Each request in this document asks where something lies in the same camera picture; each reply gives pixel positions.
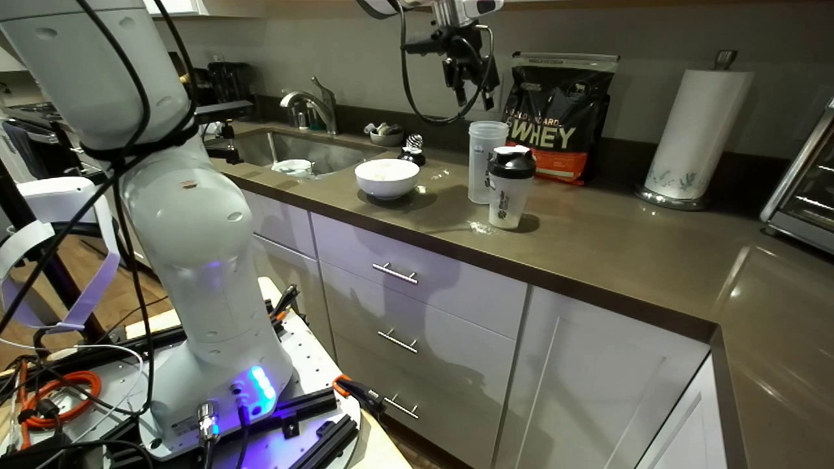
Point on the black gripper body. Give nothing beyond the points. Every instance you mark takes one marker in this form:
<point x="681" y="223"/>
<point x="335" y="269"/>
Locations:
<point x="470" y="54"/>

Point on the clear plastic shaker cup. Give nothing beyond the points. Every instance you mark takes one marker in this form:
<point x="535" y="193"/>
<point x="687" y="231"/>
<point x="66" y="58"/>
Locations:
<point x="481" y="159"/>

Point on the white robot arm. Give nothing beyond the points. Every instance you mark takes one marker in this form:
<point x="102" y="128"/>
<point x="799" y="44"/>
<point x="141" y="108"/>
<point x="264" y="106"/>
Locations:
<point x="199" y="235"/>

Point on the black orange whey protein bag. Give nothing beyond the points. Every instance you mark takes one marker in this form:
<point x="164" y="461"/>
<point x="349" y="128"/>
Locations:
<point x="555" y="121"/>

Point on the black bottle cap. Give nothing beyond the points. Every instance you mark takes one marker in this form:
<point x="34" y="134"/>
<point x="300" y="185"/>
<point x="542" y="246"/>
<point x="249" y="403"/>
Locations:
<point x="416" y="159"/>

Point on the shaker bottle with black lid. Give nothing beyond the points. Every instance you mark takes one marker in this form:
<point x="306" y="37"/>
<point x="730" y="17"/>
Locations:
<point x="509" y="192"/>

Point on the white ceramic bowl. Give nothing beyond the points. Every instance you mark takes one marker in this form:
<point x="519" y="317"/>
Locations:
<point x="387" y="179"/>

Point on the stainless steel sink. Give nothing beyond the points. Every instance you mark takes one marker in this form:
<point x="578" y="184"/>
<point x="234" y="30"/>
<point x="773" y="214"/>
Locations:
<point x="330" y="153"/>

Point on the chrome kitchen faucet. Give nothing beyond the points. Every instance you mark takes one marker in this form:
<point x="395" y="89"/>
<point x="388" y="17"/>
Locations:
<point x="307" y="108"/>

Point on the small bowl in sink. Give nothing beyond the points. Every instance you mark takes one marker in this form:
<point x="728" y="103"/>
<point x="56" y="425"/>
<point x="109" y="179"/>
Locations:
<point x="293" y="167"/>

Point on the white wide drawer front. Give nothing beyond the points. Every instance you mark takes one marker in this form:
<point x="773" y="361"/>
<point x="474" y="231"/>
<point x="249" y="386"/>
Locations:
<point x="470" y="295"/>
<point x="459" y="425"/>
<point x="470" y="365"/>

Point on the white paper towel roll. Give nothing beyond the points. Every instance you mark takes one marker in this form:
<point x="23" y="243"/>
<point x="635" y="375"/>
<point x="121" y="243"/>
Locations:
<point x="693" y="130"/>

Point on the black countertop appliance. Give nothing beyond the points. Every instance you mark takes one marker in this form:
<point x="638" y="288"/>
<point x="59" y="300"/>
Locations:
<point x="228" y="86"/>

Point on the metal paper towel holder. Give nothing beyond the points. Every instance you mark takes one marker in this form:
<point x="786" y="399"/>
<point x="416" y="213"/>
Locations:
<point x="726" y="58"/>

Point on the white kitchen cabinet unit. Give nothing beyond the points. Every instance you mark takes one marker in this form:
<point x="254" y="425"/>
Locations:
<point x="451" y="348"/>

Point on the white robot mounting table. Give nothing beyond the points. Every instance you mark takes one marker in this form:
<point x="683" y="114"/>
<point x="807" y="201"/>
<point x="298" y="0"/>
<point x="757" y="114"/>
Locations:
<point x="330" y="365"/>

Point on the white cabinet door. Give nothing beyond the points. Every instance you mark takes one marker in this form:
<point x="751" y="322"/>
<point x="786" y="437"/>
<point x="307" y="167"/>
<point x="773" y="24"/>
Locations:
<point x="599" y="392"/>

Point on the silver toaster oven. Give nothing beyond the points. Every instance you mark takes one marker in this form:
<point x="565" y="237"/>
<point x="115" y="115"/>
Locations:
<point x="808" y="192"/>

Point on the black bar clamp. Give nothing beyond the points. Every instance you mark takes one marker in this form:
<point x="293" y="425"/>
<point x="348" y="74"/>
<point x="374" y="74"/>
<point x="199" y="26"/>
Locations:
<point x="322" y="431"/>

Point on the white curved band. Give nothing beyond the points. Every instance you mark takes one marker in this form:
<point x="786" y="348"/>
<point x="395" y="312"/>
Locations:
<point x="53" y="196"/>

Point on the black tripod leg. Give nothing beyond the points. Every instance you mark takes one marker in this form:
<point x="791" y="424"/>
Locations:
<point x="48" y="269"/>

